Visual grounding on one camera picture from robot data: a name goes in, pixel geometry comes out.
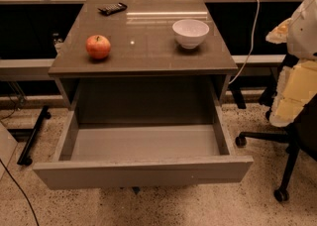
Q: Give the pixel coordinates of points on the open grey top drawer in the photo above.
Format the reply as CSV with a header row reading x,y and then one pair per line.
x,y
97,156

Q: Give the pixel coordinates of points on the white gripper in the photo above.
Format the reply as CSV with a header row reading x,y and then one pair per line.
x,y
304,30

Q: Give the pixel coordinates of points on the red apple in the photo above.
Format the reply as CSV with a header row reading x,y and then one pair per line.
x,y
98,47

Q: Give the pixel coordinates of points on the black table leg foot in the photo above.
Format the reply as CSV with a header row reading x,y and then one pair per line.
x,y
25,158

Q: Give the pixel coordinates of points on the white ceramic bowl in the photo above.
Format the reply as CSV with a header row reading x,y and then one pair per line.
x,y
190,33

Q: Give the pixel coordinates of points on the black calculator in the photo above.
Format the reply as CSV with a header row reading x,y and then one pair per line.
x,y
113,9

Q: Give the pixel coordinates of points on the black office chair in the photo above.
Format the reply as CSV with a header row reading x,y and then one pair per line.
x,y
297,136

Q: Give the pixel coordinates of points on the grey drawer cabinet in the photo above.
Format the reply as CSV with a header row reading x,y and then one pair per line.
x,y
148,78

